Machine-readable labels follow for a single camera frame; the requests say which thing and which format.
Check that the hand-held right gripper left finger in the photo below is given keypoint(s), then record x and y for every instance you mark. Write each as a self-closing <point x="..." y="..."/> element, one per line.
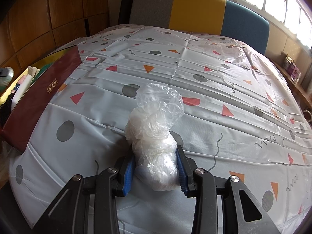
<point x="128" y="173"/>

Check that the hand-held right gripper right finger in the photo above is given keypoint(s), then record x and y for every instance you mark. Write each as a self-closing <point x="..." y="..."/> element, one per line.
<point x="181" y="173"/>

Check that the clear plastic bag of cotton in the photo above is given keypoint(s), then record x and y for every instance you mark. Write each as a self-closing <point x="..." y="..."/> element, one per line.
<point x="153" y="131"/>

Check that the dark red gold-lined tin box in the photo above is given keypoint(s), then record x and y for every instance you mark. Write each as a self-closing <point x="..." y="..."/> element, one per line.
<point x="36" y="102"/>

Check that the white foam block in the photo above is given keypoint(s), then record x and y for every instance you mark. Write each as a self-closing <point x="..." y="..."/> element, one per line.
<point x="20" y="95"/>

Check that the green and yellow sponge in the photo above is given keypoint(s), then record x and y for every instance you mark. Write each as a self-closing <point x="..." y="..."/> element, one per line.
<point x="43" y="70"/>

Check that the black hairpiece with beads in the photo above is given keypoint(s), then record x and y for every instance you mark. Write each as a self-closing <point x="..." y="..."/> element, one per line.
<point x="4" y="109"/>

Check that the beige loofah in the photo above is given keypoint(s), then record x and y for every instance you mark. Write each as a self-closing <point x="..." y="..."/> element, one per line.
<point x="33" y="71"/>

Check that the pink towel blue band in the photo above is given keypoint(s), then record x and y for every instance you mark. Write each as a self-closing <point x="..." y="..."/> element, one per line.
<point x="21" y="80"/>

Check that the wooden side table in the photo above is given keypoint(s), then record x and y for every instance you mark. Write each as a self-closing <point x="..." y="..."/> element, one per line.
<point x="299" y="87"/>

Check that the purple small box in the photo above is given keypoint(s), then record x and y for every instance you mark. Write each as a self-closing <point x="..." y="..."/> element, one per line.
<point x="295" y="72"/>

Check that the grey shiny object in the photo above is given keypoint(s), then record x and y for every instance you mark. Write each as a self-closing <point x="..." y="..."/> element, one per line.
<point x="6" y="76"/>

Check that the grey yellow blue headboard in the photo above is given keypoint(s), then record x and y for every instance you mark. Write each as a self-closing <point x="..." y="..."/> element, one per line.
<point x="195" y="12"/>

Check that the wooden wardrobe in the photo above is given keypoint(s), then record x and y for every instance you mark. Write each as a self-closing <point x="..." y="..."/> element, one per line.
<point x="61" y="17"/>

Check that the window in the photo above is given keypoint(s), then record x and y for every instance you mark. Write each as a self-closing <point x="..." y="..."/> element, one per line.
<point x="268" y="0"/>

